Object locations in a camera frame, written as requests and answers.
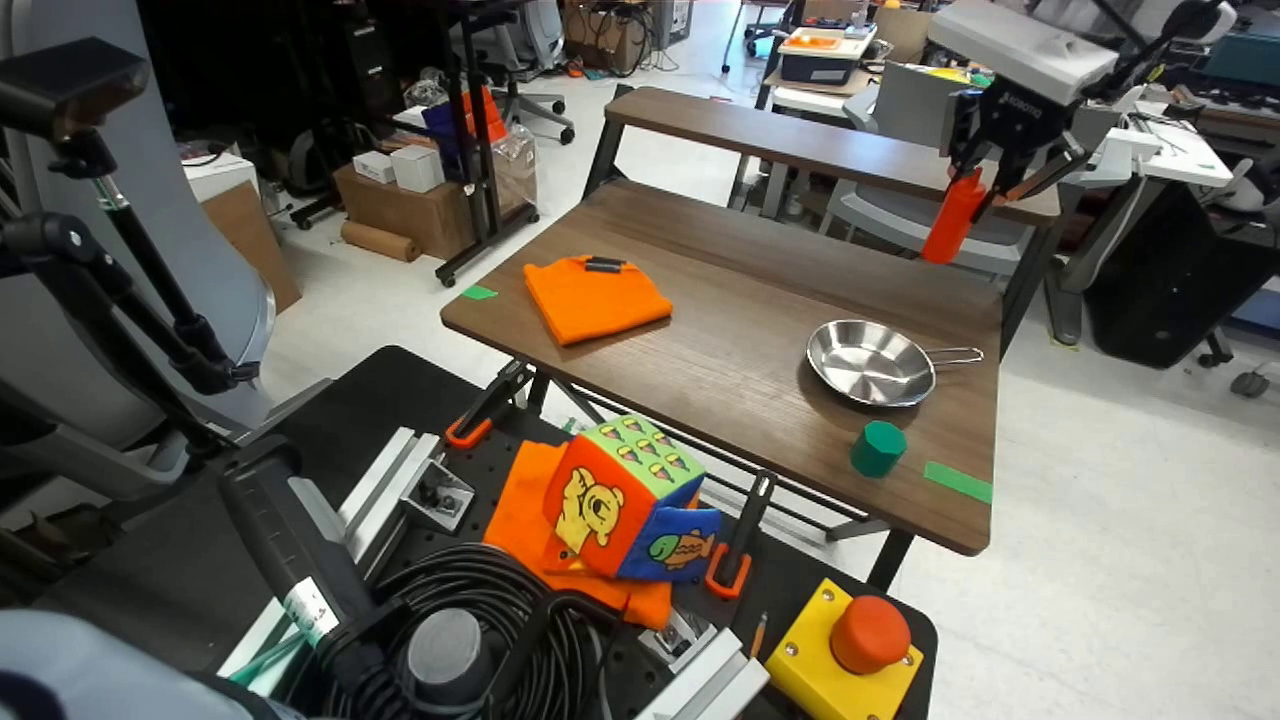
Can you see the green tape strip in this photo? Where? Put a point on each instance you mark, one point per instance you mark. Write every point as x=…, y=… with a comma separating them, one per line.
x=478, y=293
x=957, y=481

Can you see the yellow box red button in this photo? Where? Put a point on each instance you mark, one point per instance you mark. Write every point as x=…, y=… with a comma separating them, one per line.
x=847, y=657

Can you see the orange clamp right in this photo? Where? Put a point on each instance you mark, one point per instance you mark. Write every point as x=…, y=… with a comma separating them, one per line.
x=731, y=563

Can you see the green cylinder cup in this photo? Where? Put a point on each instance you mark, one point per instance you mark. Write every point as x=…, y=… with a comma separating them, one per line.
x=877, y=450

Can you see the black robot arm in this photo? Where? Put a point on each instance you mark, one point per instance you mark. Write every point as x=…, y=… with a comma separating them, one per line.
x=1040, y=76

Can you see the grey office chair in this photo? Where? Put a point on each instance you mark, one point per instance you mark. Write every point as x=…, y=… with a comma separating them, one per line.
x=914, y=102

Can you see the orange clamp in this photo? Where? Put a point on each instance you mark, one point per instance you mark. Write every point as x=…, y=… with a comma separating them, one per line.
x=478, y=419
x=731, y=563

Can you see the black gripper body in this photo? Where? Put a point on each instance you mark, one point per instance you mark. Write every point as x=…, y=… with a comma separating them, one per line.
x=1019, y=131

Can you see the folded orange cloth on table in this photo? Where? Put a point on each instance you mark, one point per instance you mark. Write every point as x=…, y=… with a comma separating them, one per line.
x=591, y=297

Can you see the colourful soft toy cube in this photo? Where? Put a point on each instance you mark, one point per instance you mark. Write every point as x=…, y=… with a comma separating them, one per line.
x=621, y=501

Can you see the green tape strip right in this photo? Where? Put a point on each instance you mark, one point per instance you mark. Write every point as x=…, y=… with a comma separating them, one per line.
x=957, y=481

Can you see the raised wooden desk shelf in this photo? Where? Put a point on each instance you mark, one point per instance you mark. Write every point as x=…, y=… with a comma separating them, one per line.
x=809, y=147

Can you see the silver metal pan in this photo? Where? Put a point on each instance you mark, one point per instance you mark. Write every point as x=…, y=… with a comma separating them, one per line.
x=882, y=364

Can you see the orange clamp left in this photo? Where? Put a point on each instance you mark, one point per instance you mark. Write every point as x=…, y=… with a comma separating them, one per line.
x=478, y=419

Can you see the black floor stand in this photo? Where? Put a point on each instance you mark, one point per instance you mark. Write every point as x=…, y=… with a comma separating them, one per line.
x=472, y=141

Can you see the brown wooden desk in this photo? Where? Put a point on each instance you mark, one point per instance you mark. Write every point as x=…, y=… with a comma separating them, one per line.
x=731, y=361

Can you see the green tape strip left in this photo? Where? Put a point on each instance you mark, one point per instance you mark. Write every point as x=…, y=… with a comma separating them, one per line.
x=478, y=293

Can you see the cardboard box on floor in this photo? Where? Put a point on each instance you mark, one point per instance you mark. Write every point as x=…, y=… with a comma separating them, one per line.
x=399, y=222

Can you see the black base platform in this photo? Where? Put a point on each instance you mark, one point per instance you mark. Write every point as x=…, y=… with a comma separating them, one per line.
x=185, y=588

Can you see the red ketchup bottle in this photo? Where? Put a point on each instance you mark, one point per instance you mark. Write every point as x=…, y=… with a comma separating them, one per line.
x=961, y=202

